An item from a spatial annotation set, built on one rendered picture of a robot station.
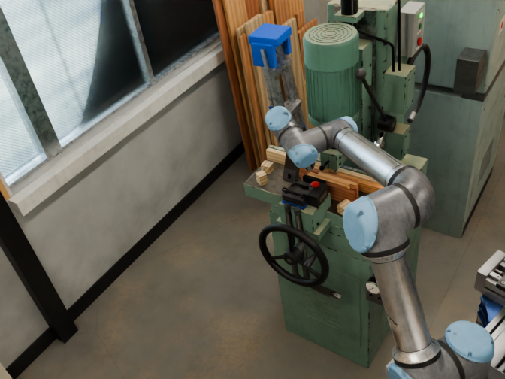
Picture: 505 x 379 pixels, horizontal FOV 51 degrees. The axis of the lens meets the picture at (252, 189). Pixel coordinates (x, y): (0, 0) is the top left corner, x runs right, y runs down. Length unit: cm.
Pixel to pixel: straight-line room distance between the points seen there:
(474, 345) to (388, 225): 40
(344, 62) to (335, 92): 11
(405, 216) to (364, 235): 11
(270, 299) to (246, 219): 64
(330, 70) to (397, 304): 77
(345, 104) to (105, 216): 161
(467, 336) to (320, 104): 84
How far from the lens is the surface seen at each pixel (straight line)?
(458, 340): 145
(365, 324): 234
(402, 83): 194
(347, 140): 151
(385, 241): 124
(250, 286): 293
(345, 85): 177
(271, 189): 208
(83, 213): 285
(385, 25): 189
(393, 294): 130
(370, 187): 201
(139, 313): 297
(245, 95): 337
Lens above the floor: 222
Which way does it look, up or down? 39 degrees down
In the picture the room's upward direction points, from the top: 9 degrees counter-clockwise
